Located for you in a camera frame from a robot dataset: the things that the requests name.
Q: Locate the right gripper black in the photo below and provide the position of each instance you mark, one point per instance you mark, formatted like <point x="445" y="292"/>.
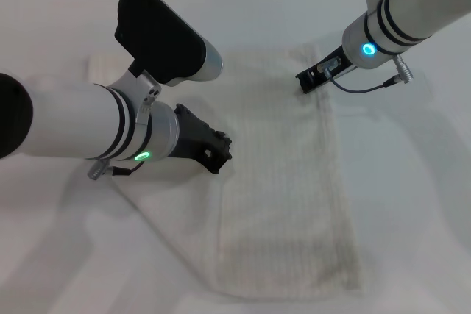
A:
<point x="316" y="73"/>

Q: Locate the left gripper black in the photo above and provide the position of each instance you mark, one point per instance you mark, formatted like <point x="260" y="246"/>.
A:
<point x="200" y="145"/>

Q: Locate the cream white ribbed towel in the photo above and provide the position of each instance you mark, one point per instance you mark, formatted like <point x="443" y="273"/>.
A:
<point x="279" y="181"/>

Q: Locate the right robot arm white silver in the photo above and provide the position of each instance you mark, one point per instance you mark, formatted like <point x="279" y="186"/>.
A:
<point x="408" y="16"/>

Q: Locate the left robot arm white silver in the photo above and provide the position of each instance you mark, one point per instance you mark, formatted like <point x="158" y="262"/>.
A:
<point x="73" y="119"/>

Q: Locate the silver camera mount bracket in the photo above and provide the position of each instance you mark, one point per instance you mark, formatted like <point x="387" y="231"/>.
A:
<point x="147" y="91"/>

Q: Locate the left wrist camera black housing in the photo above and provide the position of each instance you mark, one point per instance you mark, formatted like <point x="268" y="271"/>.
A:
<point x="158" y="34"/>

